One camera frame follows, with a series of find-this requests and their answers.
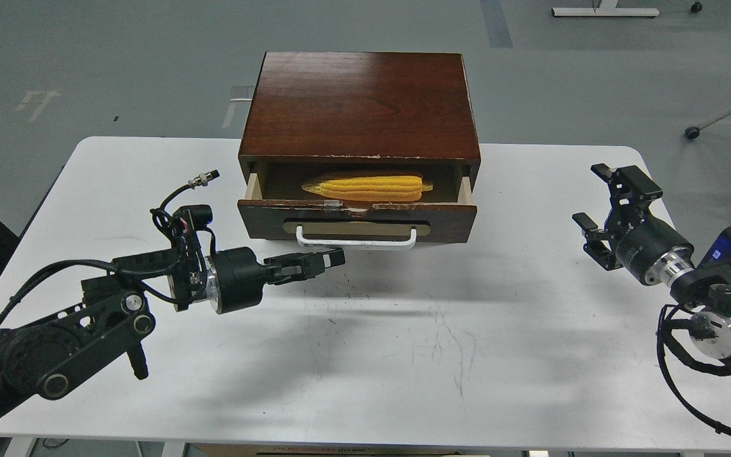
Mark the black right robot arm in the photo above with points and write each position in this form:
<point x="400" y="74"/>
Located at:
<point x="702" y="341"/>

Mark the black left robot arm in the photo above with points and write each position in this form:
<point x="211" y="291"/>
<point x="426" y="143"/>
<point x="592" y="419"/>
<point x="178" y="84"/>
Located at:
<point x="53" y="355"/>

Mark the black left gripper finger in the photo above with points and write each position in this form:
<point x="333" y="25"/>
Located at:
<point x="294" y="273"/>
<point x="318" y="261"/>

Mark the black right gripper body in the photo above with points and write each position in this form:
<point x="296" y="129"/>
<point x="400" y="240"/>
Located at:
<point x="638" y="241"/>

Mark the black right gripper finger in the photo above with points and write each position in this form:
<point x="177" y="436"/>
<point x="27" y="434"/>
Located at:
<point x="631" y="191"/>
<point x="594" y="242"/>

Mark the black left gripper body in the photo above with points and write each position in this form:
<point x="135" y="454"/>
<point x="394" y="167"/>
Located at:
<point x="238" y="279"/>

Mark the office chair leg with caster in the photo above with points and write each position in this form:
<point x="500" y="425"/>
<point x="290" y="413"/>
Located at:
<point x="693" y="131"/>

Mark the wooden drawer with white handle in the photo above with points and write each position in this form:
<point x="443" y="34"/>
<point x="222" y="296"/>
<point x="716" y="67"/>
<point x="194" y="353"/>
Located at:
<point x="373" y="226"/>

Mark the dark wooden cabinet box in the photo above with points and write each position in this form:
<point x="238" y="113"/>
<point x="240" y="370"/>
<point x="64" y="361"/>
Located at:
<point x="361" y="107"/>

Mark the yellow corn cob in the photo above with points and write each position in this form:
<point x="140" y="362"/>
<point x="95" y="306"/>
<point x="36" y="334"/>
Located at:
<point x="369" y="188"/>

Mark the white table base background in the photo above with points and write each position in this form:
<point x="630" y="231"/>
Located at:
<point x="600" y="9"/>

